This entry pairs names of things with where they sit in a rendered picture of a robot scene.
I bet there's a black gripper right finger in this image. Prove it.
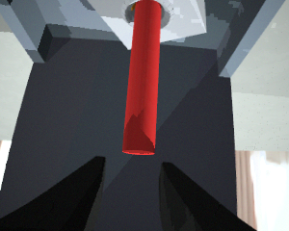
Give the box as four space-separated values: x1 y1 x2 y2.
159 162 257 231

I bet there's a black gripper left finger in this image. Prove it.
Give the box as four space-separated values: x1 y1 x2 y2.
0 157 106 231

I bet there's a red peg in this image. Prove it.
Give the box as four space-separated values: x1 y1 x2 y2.
122 0 161 155

